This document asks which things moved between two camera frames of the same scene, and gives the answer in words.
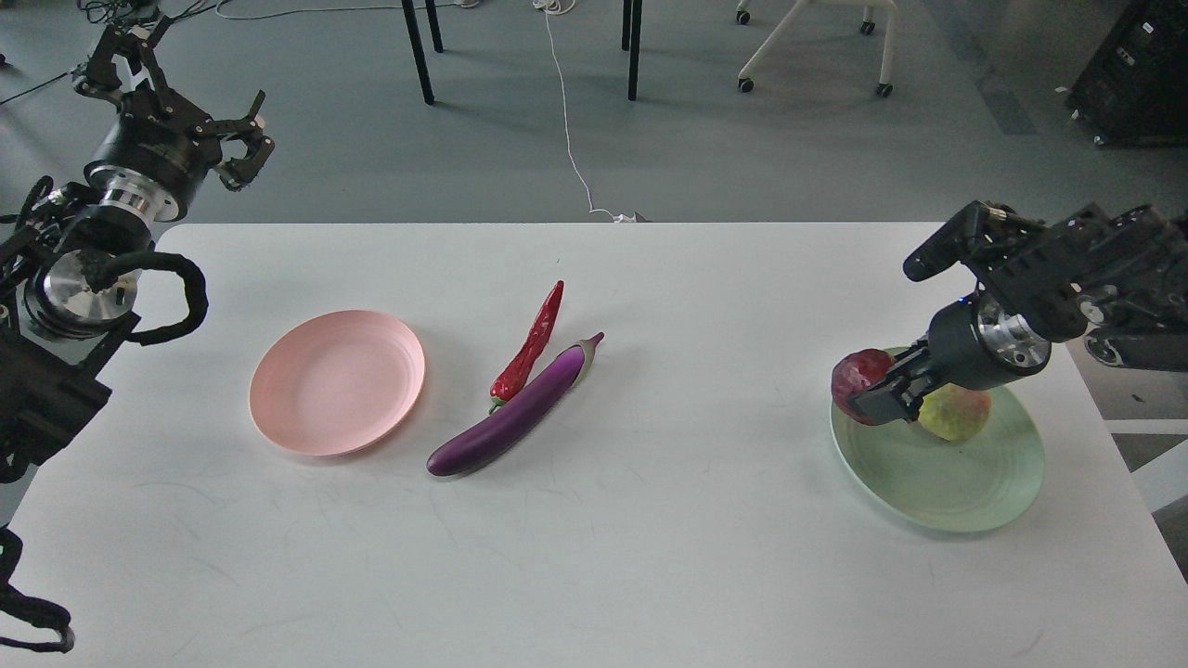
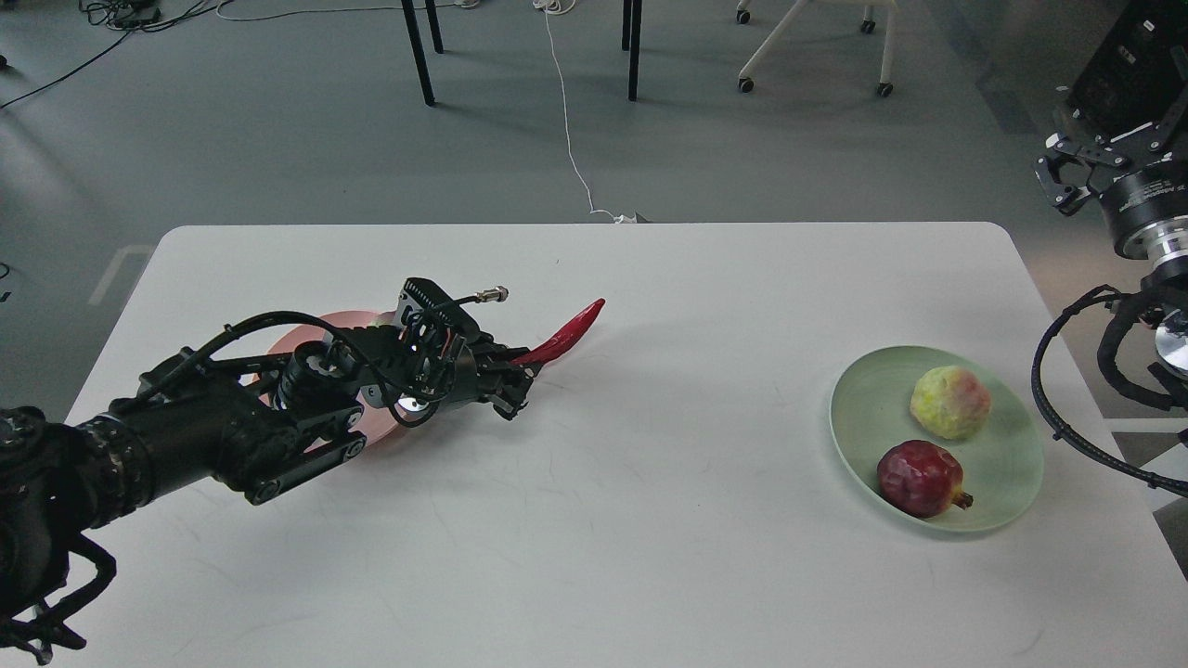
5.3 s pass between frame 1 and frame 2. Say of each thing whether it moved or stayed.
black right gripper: moved
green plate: stayed
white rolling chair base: stayed
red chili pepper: moved
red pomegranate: moved
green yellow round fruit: stayed
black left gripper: moved
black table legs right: stayed
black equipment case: stayed
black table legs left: stayed
